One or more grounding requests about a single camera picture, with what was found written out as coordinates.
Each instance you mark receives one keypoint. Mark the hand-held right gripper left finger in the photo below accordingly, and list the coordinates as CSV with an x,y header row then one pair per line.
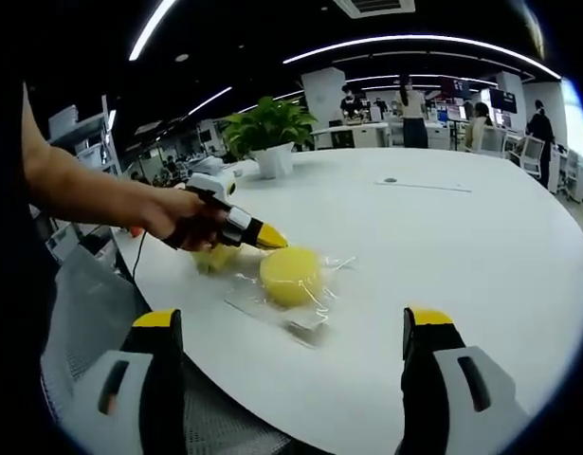
x,y
160,379

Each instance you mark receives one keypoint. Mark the metal storage shelf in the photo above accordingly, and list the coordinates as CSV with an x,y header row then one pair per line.
x,y
87,137

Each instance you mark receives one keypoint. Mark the yellow rectangular silicone block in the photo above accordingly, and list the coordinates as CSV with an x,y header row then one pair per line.
x,y
217,260

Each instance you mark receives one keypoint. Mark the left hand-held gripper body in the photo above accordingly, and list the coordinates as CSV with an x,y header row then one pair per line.
x,y
213,186

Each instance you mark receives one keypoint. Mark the wall monitor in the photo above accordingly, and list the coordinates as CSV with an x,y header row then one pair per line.
x,y
503,100

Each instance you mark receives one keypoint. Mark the ceiling air conditioner vent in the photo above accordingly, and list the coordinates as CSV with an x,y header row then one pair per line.
x,y
374,5

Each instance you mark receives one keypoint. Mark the green potted plant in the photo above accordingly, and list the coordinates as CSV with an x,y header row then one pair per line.
x,y
269,124

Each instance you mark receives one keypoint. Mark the ceiling light strip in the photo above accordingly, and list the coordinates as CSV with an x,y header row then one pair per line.
x,y
414,43
151,28

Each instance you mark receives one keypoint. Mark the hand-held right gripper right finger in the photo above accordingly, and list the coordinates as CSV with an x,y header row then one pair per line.
x,y
424,379

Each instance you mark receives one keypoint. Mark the grey mesh office chair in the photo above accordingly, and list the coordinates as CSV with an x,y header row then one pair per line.
x,y
96,322

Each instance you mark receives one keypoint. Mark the person's left hand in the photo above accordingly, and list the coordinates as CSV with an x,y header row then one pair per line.
x,y
182,223

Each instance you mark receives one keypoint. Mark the yellow round silicone block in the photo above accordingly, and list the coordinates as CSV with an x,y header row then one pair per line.
x,y
291,275

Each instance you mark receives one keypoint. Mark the white plant pot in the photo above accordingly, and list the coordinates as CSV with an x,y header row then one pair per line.
x,y
273,161

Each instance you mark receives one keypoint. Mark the orange object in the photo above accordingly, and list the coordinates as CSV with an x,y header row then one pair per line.
x,y
135,231

